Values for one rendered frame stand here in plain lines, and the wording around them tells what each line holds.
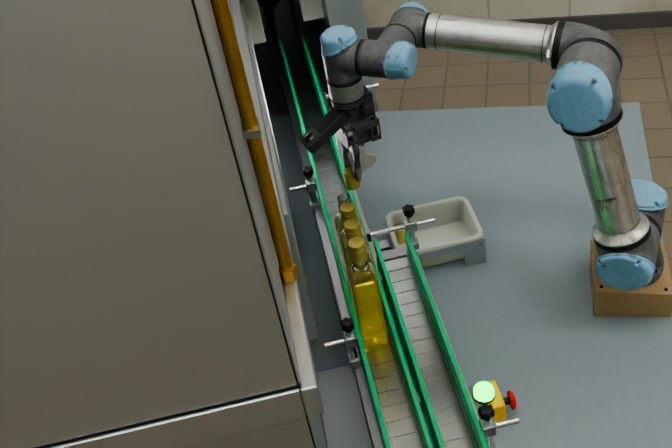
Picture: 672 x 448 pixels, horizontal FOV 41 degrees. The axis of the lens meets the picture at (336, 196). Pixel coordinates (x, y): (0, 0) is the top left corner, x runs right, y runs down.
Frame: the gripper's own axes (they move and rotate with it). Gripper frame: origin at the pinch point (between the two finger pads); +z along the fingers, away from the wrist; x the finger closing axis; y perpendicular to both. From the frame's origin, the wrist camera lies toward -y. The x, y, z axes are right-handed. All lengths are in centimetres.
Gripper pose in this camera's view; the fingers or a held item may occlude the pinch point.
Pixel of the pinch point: (351, 173)
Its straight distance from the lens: 203.1
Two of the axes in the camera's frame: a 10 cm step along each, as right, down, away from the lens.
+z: 1.5, 7.7, 6.2
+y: 8.9, -3.7, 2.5
